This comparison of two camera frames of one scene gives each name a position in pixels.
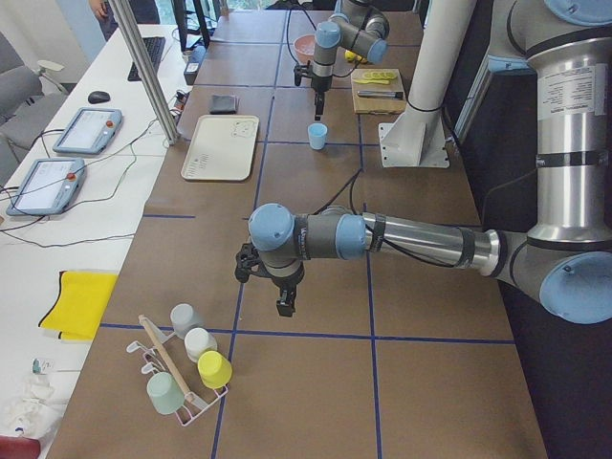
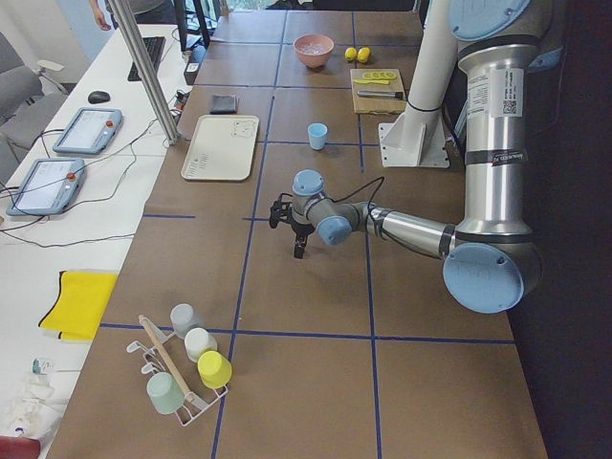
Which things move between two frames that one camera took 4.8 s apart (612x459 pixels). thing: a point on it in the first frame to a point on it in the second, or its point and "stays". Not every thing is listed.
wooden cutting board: (381, 105) stays
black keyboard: (155, 49) stays
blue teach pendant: (49, 187) stays
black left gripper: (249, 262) to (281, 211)
